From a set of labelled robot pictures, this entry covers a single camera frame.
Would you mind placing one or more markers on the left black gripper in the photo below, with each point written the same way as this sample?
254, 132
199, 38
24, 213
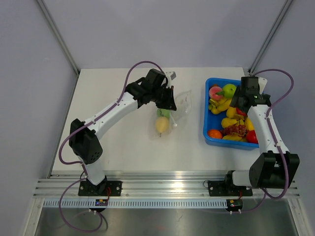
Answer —
169, 103

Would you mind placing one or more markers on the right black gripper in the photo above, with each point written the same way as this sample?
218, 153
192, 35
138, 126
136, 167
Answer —
234, 103

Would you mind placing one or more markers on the green watermelon toy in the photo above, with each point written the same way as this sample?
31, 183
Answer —
163, 113

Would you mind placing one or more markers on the clear zip top bag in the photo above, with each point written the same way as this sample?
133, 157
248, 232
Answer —
177, 118

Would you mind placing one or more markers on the pale yellow pear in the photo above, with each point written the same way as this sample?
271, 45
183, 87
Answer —
162, 126

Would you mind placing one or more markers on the red apple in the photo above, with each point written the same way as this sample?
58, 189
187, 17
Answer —
240, 112

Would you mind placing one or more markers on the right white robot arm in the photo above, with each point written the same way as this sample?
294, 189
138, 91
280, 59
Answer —
276, 166

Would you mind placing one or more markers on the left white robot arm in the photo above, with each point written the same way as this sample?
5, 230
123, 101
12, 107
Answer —
85, 135

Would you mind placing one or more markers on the yellow lemon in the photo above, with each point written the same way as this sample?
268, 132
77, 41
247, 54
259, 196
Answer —
231, 112

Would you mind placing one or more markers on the green apple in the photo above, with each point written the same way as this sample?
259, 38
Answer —
229, 90

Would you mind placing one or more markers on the small yellow banana bunch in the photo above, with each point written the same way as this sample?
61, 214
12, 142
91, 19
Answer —
216, 107

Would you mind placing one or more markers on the pink peach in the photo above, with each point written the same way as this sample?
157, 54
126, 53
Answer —
215, 93

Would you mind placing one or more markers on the red grape bunch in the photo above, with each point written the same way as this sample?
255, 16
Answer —
239, 130

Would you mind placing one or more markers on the blue plastic bin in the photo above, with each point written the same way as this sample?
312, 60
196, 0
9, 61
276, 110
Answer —
212, 121

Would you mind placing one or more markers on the yellow banana bunch front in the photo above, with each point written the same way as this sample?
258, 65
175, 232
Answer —
233, 137

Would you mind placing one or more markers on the orange persimmon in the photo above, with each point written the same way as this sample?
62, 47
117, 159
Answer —
215, 134

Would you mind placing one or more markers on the red tomato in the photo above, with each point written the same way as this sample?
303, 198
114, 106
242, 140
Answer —
251, 137

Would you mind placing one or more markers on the right small circuit board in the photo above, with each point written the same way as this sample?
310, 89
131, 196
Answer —
234, 205

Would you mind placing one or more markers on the small circuit board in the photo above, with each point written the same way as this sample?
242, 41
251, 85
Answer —
101, 202
234, 205

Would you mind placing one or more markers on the left small circuit board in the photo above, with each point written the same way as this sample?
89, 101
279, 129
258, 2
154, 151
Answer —
101, 202

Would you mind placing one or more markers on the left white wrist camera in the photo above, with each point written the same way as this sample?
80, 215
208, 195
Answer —
171, 75

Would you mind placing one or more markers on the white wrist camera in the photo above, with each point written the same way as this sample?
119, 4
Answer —
171, 75
262, 84

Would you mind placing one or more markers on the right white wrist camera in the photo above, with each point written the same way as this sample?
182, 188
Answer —
262, 84

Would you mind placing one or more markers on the right aluminium frame post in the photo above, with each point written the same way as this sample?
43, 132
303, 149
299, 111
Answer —
270, 35

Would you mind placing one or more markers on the aluminium frame post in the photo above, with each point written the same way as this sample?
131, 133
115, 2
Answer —
270, 35
58, 36

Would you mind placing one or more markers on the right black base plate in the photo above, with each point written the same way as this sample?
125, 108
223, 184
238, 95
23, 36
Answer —
222, 188

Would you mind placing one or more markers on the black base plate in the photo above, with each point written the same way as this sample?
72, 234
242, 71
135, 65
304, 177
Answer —
222, 188
115, 188

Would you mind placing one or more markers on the left aluminium frame post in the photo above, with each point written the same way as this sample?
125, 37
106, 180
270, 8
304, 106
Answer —
58, 36

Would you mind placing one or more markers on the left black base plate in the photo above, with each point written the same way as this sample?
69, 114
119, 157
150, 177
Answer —
115, 188

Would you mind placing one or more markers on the aluminium rail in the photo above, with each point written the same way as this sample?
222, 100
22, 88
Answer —
136, 185

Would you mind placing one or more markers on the white slotted cable duct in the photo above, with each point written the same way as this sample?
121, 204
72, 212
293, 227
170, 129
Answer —
139, 203

